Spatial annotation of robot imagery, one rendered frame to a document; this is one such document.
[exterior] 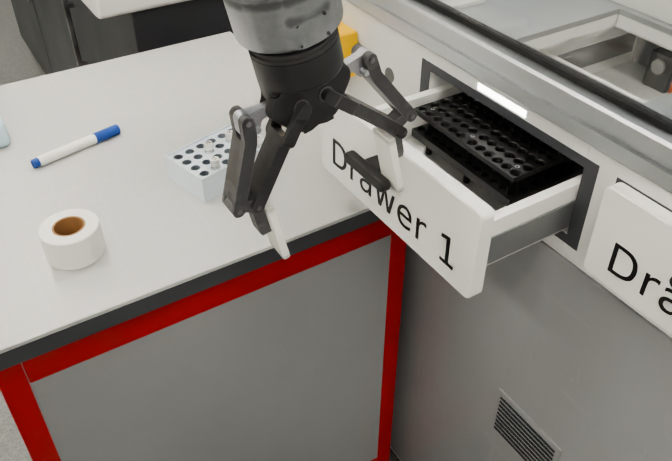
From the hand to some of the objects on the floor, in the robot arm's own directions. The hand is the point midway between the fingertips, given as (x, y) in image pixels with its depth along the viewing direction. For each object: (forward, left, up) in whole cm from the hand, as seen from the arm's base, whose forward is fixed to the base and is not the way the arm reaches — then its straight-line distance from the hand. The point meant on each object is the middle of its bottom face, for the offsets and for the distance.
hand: (336, 209), depth 71 cm
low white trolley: (-30, +30, -91) cm, 100 cm away
